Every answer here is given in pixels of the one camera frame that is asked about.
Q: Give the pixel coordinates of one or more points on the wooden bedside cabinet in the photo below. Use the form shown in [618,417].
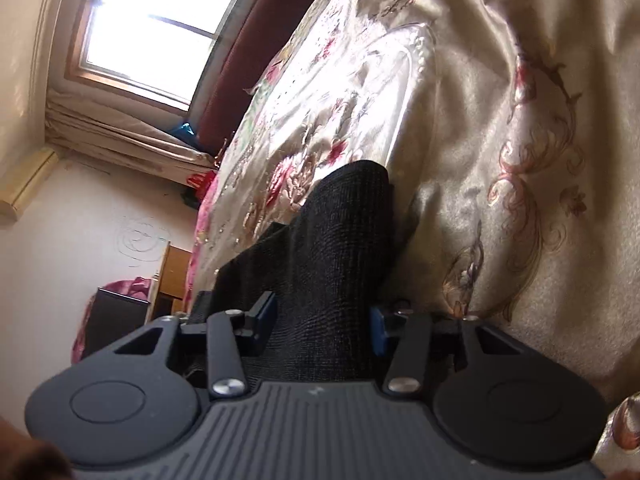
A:
[167,295]

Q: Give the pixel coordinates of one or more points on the dark grey knit pants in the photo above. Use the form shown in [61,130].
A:
[327,268]

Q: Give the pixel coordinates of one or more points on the beige curtain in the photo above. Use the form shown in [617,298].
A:
[101,132]

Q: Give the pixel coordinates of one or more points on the right hand in brown glove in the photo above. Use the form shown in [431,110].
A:
[22,457]

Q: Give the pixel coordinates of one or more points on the black box on floor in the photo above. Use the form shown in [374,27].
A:
[111,316]

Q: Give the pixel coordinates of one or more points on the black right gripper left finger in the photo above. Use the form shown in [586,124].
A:
[229,335]

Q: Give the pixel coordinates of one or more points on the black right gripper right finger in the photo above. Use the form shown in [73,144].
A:
[417,352]

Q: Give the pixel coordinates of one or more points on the gold floral satin bedspread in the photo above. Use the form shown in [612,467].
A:
[510,131]

